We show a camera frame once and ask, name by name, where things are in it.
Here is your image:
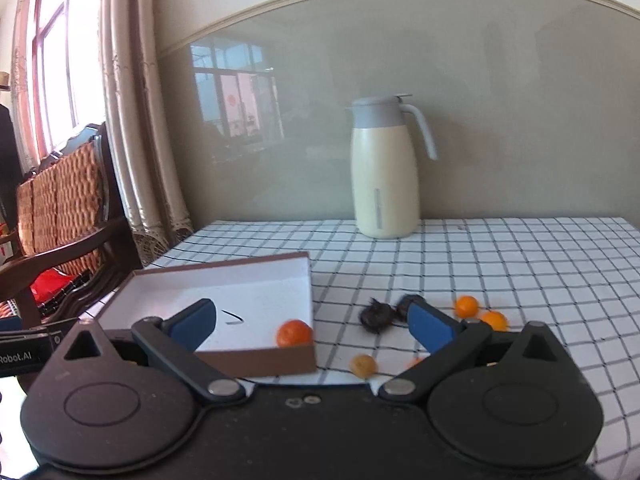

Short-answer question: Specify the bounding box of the reddish wrinkled fruit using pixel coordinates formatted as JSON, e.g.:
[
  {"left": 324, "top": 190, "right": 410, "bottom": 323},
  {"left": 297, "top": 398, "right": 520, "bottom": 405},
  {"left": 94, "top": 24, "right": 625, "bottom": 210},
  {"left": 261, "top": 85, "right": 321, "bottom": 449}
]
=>
[{"left": 406, "top": 358, "right": 425, "bottom": 368}]

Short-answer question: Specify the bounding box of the orange kumquat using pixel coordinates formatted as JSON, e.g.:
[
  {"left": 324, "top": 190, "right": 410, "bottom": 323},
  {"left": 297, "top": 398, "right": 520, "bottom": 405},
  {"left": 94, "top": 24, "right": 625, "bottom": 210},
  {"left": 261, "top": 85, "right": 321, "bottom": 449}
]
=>
[
  {"left": 480, "top": 310, "right": 509, "bottom": 332},
  {"left": 454, "top": 296, "right": 480, "bottom": 318}
]

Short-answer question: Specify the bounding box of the yellow kumquat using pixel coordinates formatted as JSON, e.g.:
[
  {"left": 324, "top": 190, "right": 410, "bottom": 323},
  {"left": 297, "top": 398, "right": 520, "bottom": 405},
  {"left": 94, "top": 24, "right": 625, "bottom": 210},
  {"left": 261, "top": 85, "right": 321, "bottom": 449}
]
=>
[{"left": 349, "top": 354, "right": 378, "bottom": 380}]

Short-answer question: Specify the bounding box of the dark strawberry right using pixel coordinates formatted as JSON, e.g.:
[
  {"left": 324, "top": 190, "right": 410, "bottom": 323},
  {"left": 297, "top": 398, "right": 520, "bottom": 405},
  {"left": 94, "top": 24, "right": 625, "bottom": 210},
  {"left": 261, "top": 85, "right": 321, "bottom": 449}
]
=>
[{"left": 395, "top": 294, "right": 424, "bottom": 322}]

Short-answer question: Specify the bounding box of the dark strawberry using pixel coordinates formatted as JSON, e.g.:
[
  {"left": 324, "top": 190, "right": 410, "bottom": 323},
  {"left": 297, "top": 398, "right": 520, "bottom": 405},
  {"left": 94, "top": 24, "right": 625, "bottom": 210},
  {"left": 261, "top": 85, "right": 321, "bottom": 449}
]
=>
[
  {"left": 359, "top": 298, "right": 395, "bottom": 334},
  {"left": 395, "top": 294, "right": 424, "bottom": 322}
]

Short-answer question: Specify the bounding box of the dark strawberry left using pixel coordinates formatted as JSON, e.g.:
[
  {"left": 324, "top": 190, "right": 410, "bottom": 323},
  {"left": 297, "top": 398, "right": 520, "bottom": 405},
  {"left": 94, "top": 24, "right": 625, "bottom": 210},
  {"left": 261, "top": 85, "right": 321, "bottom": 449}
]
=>
[{"left": 359, "top": 298, "right": 395, "bottom": 334}]

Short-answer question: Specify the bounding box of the brown white cardboard box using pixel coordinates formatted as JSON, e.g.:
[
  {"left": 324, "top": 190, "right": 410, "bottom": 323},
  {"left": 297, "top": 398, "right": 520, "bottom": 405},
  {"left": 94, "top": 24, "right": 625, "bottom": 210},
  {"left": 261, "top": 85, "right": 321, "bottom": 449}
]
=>
[{"left": 96, "top": 252, "right": 317, "bottom": 378}]

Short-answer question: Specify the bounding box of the orange fruit in box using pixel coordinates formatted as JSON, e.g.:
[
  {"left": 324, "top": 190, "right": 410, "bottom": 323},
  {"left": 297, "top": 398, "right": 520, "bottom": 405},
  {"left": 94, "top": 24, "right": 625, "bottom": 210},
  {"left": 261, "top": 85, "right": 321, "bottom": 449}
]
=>
[{"left": 276, "top": 320, "right": 314, "bottom": 348}]

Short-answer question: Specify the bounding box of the red cushion item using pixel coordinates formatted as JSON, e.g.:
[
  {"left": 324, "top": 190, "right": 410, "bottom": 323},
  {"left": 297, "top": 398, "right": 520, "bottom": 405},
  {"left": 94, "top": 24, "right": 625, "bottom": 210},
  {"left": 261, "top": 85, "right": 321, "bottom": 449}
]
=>
[{"left": 30, "top": 269, "right": 75, "bottom": 304}]

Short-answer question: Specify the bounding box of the white black checked tablecloth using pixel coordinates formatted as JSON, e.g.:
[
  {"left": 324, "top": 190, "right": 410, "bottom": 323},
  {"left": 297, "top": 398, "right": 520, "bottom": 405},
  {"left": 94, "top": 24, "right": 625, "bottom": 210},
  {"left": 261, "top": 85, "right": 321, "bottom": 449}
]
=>
[{"left": 155, "top": 218, "right": 639, "bottom": 479}]

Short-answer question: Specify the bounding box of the wooden wicker-back bench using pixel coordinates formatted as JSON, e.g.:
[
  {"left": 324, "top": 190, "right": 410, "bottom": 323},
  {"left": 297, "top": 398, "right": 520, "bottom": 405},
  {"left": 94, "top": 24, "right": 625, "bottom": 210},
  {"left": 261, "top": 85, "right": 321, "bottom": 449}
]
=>
[{"left": 1, "top": 125, "right": 142, "bottom": 330}]

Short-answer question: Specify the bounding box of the cream thermos jug grey lid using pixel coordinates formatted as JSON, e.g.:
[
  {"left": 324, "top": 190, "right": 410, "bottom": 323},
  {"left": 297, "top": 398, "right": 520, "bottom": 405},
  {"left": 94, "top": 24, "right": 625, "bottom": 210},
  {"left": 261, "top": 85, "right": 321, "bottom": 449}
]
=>
[{"left": 350, "top": 93, "right": 438, "bottom": 240}]

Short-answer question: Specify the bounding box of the beige curtain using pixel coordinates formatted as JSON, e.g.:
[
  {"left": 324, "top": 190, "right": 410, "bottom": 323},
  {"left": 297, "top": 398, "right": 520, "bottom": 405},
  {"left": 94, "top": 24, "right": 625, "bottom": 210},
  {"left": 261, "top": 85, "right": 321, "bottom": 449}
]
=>
[{"left": 100, "top": 0, "right": 193, "bottom": 266}]

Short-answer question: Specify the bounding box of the dark coat on rack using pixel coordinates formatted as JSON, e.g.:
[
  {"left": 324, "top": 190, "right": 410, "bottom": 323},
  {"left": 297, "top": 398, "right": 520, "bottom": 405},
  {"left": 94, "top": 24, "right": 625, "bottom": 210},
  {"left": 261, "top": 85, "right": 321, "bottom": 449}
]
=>
[{"left": 0, "top": 105, "right": 23, "bottom": 230}]

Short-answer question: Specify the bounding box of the red-framed window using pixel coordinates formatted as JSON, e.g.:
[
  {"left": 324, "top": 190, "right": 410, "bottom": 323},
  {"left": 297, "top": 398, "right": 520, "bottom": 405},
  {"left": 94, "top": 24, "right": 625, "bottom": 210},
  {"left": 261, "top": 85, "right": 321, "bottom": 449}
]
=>
[{"left": 11, "top": 0, "right": 106, "bottom": 170}]

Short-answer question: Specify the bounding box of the straw hat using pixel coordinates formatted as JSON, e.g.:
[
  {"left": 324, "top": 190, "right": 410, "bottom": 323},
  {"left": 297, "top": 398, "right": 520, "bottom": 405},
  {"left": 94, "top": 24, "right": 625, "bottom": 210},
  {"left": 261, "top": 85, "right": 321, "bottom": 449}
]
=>
[{"left": 0, "top": 72, "right": 10, "bottom": 91}]

